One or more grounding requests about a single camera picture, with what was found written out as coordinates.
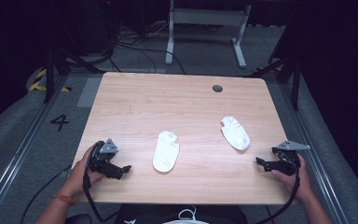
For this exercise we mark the person's left hand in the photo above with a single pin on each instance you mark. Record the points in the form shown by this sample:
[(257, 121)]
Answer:
[(79, 177)]

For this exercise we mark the aluminium floor rail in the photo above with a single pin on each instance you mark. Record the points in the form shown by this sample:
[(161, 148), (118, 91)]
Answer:
[(315, 161), (18, 155)]

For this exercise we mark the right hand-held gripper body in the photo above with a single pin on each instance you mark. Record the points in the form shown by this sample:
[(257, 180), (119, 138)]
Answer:
[(289, 163)]

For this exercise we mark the white metal desk frame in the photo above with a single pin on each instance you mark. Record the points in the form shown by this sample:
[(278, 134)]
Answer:
[(208, 17)]

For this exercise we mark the black metal stand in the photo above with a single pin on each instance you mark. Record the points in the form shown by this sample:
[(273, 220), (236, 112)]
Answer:
[(296, 84), (49, 77)]

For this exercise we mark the yellow black hazard tape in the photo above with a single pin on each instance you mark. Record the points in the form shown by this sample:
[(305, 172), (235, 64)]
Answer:
[(37, 85)]

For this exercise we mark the grey floor tape patch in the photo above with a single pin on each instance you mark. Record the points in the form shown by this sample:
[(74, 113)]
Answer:
[(90, 93)]

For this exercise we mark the grey round table grommet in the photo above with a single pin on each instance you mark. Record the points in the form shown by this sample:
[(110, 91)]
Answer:
[(217, 88)]

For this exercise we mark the white sock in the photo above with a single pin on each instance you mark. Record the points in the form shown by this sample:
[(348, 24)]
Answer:
[(236, 134), (166, 152)]

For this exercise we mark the person's right hand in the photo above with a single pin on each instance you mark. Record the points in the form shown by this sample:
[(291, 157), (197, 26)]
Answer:
[(301, 183)]

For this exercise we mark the person's black shirt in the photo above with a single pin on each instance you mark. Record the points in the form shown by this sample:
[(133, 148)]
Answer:
[(149, 214)]

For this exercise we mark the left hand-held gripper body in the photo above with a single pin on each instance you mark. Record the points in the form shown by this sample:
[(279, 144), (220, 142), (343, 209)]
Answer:
[(101, 155)]

